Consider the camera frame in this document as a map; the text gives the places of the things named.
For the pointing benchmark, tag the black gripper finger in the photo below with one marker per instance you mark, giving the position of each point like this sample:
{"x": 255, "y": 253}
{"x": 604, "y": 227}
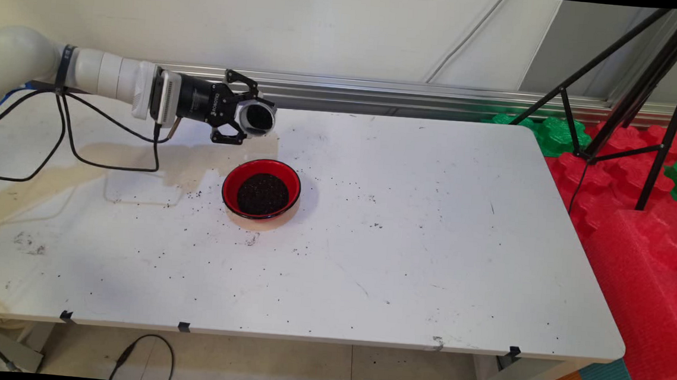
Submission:
{"x": 245, "y": 82}
{"x": 228, "y": 136}

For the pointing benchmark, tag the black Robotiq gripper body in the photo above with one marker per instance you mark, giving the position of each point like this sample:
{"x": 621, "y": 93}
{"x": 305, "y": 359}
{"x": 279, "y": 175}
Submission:
{"x": 201, "y": 102}

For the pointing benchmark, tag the clear plastic jar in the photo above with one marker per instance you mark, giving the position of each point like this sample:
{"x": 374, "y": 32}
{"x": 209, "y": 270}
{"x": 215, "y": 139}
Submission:
{"x": 257, "y": 117}

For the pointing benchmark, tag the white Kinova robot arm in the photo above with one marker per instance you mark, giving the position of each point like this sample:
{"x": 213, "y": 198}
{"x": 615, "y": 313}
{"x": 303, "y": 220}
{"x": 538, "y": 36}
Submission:
{"x": 102, "y": 75}

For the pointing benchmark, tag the red bowl with black rim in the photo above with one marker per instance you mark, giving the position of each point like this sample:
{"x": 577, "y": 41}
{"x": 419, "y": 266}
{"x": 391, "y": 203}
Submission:
{"x": 233, "y": 185}

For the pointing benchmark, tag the black seeds pile in bowl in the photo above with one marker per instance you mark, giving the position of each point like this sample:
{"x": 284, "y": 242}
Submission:
{"x": 263, "y": 194}

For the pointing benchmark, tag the black tape piece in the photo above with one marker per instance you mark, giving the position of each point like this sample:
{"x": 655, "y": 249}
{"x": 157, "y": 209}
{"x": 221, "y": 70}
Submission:
{"x": 66, "y": 315}
{"x": 515, "y": 351}
{"x": 184, "y": 326}

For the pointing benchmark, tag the red and green cloth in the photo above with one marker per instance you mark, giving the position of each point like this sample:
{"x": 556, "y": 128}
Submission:
{"x": 608, "y": 173}

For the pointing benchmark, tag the large black tripod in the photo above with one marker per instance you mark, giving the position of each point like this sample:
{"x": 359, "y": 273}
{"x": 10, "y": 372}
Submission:
{"x": 674, "y": 118}

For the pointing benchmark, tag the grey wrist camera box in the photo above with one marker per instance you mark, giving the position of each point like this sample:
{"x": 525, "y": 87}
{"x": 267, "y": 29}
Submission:
{"x": 167, "y": 99}

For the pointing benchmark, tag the aluminium rail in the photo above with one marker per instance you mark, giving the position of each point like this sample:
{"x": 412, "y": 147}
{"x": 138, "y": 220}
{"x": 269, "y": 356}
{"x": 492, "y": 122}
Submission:
{"x": 411, "y": 91}

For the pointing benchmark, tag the white wall conduit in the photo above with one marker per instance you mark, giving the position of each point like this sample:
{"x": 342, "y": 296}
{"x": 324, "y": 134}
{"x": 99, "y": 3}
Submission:
{"x": 465, "y": 41}

